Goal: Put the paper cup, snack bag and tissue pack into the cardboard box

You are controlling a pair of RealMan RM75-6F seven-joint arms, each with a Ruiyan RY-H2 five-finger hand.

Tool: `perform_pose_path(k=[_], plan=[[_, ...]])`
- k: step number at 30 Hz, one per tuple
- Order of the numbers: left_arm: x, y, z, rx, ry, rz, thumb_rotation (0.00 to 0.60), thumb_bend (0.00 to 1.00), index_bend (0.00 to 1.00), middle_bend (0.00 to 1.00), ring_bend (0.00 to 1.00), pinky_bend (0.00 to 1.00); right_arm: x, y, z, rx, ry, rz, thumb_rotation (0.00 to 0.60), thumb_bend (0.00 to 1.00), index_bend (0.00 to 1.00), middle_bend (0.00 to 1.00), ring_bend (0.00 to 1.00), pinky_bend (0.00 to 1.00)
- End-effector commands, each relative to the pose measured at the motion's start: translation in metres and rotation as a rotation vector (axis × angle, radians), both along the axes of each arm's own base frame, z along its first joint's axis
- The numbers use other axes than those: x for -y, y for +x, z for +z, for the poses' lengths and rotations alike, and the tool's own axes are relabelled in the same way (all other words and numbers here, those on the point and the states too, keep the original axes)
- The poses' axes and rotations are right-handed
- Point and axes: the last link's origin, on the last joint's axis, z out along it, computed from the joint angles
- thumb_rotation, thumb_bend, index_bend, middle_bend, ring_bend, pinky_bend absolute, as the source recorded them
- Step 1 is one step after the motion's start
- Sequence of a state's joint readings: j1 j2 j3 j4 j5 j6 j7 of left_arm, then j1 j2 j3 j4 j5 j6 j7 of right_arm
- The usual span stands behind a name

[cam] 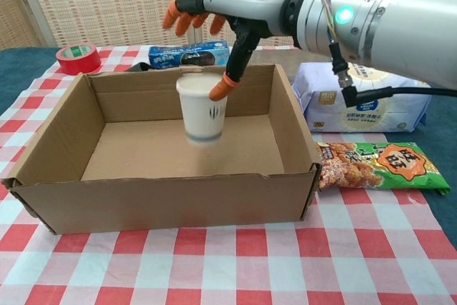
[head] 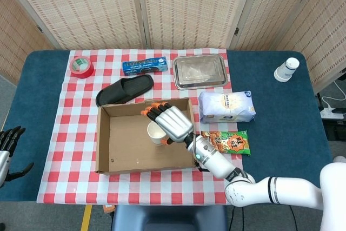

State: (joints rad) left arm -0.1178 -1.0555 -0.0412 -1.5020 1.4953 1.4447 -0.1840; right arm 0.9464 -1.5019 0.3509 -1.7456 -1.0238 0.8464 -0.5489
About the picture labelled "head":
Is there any orange and green snack bag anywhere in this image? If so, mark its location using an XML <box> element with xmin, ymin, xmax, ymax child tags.
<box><xmin>201</xmin><ymin>129</ymin><xmax>251</xmax><ymax>156</ymax></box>

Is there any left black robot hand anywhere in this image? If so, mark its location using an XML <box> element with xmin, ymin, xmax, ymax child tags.
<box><xmin>0</xmin><ymin>126</ymin><xmax>35</xmax><ymax>188</ymax></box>

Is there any dark teal table cover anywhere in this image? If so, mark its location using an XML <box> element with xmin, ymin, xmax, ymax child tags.
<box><xmin>0</xmin><ymin>49</ymin><xmax>334</xmax><ymax>206</ymax></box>

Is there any blue and white tissue pack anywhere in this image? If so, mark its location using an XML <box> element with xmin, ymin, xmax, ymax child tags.
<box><xmin>198</xmin><ymin>90</ymin><xmax>256</xmax><ymax>124</ymax></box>

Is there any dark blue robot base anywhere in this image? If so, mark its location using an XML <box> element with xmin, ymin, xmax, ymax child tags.
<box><xmin>111</xmin><ymin>204</ymin><xmax>228</xmax><ymax>231</ymax></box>

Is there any white small paper cup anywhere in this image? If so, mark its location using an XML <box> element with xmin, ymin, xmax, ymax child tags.
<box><xmin>147</xmin><ymin>121</ymin><xmax>167</xmax><ymax>147</ymax></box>

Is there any red tape roll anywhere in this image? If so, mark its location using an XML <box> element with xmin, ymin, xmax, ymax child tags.
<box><xmin>69</xmin><ymin>55</ymin><xmax>95</xmax><ymax>80</ymax></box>

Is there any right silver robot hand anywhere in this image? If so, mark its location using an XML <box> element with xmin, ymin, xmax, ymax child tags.
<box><xmin>141</xmin><ymin>102</ymin><xmax>194</xmax><ymax>147</ymax></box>

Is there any blue cookie box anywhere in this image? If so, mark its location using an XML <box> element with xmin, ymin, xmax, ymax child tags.
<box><xmin>122</xmin><ymin>56</ymin><xmax>168</xmax><ymax>76</ymax></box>

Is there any white power cable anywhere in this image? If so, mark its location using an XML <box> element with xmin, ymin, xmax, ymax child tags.
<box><xmin>321</xmin><ymin>79</ymin><xmax>346</xmax><ymax>110</ymax></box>

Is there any brown cardboard box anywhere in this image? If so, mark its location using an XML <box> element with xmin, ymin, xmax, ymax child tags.
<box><xmin>95</xmin><ymin>97</ymin><xmax>198</xmax><ymax>175</ymax></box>

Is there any woven bamboo folding screen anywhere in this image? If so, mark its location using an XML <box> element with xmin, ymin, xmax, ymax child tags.
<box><xmin>0</xmin><ymin>0</ymin><xmax>346</xmax><ymax>94</ymax></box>

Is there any white power strip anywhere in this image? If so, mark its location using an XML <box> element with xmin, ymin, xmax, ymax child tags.
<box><xmin>320</xmin><ymin>108</ymin><xmax>345</xmax><ymax>120</ymax></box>

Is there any silver metal tray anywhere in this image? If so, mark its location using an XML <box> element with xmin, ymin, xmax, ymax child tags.
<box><xmin>172</xmin><ymin>54</ymin><xmax>230</xmax><ymax>90</ymax></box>

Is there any red white checkered tablecloth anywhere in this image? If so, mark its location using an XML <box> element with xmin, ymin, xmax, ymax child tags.
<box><xmin>36</xmin><ymin>48</ymin><xmax>245</xmax><ymax>205</ymax></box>

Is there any black slipper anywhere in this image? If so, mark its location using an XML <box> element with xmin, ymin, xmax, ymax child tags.
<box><xmin>96</xmin><ymin>74</ymin><xmax>155</xmax><ymax>107</ymax></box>

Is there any stack of white paper cups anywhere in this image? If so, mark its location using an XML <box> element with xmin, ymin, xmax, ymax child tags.
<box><xmin>274</xmin><ymin>57</ymin><xmax>300</xmax><ymax>83</ymax></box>

